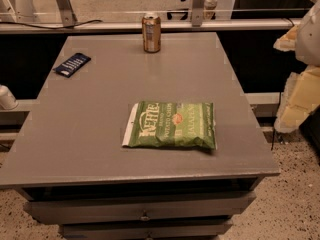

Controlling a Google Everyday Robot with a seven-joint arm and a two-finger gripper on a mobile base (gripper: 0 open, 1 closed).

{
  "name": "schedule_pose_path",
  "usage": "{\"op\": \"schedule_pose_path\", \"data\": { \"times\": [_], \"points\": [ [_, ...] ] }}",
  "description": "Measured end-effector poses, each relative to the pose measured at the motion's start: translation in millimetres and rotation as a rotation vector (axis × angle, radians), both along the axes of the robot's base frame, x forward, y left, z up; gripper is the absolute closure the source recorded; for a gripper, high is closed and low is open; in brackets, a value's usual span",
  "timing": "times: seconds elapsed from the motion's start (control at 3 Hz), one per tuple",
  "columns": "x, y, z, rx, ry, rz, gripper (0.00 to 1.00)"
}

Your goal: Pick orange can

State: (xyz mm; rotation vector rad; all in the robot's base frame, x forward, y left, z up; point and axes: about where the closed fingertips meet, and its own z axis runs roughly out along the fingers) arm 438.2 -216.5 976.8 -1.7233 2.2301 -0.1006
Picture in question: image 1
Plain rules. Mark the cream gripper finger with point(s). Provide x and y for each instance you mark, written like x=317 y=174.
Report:
x=287 y=42
x=300 y=98

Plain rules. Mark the orange soda can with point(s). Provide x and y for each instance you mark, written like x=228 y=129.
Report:
x=151 y=30

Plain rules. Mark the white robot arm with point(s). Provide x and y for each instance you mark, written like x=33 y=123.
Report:
x=308 y=38

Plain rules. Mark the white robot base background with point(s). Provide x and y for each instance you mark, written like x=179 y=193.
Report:
x=17 y=11

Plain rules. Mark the green Kettle chips bag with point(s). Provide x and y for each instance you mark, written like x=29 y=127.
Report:
x=167 y=124

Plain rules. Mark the lower grey drawer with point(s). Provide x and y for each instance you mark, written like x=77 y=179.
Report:
x=144 y=230

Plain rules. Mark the grey drawer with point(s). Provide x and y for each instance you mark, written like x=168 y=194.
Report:
x=143 y=208
x=144 y=230

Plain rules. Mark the upper grey drawer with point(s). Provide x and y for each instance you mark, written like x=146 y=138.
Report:
x=143 y=208

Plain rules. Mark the grey drawer cabinet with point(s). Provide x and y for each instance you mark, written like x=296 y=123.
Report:
x=70 y=145

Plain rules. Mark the white cylinder at left edge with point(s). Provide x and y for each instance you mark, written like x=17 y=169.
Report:
x=7 y=99

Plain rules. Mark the metal railing frame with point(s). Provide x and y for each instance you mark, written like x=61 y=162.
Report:
x=197 y=17

